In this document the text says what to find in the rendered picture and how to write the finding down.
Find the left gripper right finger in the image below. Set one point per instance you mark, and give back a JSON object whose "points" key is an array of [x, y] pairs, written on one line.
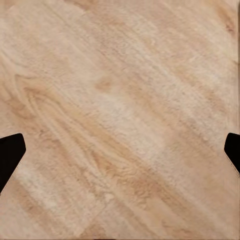
{"points": [[232, 149]]}

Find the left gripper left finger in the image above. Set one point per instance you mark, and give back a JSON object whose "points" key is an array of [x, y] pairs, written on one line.
{"points": [[12, 150]]}

